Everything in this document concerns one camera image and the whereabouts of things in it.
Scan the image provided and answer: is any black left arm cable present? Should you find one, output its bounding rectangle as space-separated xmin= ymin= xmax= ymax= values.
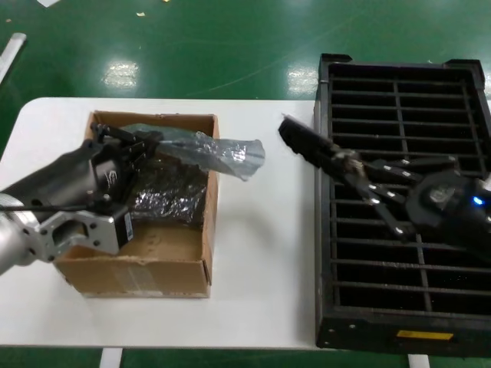
xmin=0 ymin=195 xmax=113 ymax=212

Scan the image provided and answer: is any translucent grey antistatic bag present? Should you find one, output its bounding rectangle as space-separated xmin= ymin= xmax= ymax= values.
xmin=120 ymin=122 xmax=266 ymax=183

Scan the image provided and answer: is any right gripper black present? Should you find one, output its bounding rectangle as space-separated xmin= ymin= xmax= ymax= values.
xmin=344 ymin=154 xmax=491 ymax=255

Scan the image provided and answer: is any bagged black graphics card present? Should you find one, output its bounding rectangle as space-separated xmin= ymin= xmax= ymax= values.
xmin=130 ymin=153 xmax=209 ymax=232

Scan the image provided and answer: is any brown cardboard box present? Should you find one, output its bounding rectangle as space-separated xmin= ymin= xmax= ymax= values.
xmin=53 ymin=110 xmax=224 ymax=299

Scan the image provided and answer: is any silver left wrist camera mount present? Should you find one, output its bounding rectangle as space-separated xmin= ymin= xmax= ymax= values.
xmin=22 ymin=209 xmax=134 ymax=265

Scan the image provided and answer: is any black graphics card silver bracket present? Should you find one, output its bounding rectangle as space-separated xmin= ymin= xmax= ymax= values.
xmin=276 ymin=113 xmax=365 ymax=181

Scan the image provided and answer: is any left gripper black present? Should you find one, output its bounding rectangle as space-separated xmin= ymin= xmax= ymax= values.
xmin=0 ymin=121 xmax=165 ymax=218

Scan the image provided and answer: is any black slotted plastic container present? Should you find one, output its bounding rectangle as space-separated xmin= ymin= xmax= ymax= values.
xmin=315 ymin=53 xmax=491 ymax=352

